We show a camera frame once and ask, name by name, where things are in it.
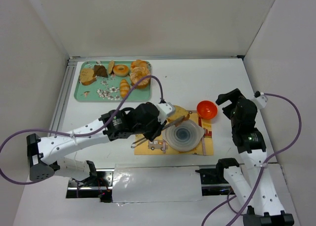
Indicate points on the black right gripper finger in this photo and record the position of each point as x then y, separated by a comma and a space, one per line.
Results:
229, 111
232, 96

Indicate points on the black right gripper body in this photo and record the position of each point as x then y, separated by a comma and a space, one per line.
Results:
232, 100

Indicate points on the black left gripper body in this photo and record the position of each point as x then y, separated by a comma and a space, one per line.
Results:
156, 128

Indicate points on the metal tongs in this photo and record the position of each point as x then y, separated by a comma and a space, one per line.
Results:
175, 122

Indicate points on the toast slice bread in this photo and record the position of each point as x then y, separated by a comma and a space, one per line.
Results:
179, 112

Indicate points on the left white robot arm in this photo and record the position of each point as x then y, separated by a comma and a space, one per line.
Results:
46, 154

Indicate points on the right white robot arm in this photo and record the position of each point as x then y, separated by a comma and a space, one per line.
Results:
257, 194

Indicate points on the striped bread roll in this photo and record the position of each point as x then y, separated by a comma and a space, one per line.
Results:
124, 88

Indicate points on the small oval bread slice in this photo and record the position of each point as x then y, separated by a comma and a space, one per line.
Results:
111, 65

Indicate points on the dark brown bread slice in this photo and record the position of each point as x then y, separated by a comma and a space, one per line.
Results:
100, 71

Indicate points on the orange bowl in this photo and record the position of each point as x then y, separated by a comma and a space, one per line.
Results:
207, 109

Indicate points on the yellow car print placemat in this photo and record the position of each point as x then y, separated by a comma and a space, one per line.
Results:
154, 147

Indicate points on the white plate with blue swirl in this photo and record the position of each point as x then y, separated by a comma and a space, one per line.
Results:
184, 137

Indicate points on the sugar crusted bundt cake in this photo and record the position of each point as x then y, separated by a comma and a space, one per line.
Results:
137, 74

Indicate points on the mint green floral tray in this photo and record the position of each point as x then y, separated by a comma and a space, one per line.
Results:
106, 89

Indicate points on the orange round bun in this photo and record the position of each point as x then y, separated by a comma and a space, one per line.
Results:
139, 63

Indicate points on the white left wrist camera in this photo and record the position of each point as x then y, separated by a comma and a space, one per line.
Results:
165, 111

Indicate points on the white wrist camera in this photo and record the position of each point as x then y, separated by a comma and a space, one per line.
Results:
165, 111
260, 100

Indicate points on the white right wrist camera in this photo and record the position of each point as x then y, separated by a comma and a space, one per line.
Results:
260, 100

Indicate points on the fork with pink handle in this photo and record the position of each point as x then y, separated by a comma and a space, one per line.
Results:
164, 146

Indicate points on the glazed ring donut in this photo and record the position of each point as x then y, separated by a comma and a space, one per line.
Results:
121, 70

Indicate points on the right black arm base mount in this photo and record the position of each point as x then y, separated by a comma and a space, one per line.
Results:
212, 178

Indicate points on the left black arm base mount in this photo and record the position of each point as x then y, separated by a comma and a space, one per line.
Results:
98, 185

